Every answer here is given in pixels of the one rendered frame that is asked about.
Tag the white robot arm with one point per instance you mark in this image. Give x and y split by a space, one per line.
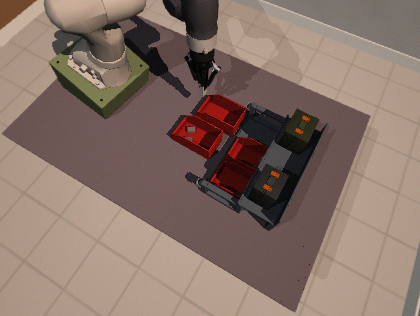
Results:
107 55

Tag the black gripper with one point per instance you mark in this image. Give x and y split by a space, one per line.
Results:
200 70

